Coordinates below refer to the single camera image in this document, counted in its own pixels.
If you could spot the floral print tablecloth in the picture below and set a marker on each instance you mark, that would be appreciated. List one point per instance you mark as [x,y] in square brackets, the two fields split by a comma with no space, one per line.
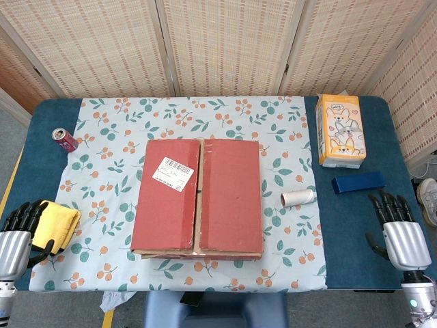
[102,177]

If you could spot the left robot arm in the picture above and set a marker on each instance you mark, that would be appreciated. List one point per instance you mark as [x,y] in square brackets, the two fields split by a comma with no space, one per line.
[6,300]

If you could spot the flat black item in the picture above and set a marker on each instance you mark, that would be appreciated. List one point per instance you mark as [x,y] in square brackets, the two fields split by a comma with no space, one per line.
[191,298]

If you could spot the red cardboard box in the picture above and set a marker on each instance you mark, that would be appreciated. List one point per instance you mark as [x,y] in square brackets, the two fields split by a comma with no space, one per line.
[232,198]

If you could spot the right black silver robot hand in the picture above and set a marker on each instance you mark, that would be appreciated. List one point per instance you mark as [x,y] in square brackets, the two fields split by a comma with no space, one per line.
[406,246]

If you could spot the white sneaker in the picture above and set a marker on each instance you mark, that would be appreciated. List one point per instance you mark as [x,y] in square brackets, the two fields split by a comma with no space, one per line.
[429,201]

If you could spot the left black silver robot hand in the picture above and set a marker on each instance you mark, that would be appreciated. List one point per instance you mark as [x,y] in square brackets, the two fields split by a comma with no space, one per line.
[13,253]

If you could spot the red soda can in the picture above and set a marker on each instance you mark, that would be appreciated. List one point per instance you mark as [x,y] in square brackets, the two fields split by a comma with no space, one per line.
[66,140]

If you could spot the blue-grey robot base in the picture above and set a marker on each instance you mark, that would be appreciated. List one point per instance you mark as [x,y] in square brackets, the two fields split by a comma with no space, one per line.
[218,312]

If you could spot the orange corgi tissue pack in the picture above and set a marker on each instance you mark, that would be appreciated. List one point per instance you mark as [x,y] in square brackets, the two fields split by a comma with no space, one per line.
[341,133]

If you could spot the bamboo folding screen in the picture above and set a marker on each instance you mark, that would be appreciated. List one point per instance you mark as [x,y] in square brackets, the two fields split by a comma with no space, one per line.
[225,44]

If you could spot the yellow folded cloth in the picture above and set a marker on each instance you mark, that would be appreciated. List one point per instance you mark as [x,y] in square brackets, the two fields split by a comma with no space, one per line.
[58,225]

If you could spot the dark blue rectangular box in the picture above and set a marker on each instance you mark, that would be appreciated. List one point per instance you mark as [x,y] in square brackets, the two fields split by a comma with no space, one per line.
[358,182]

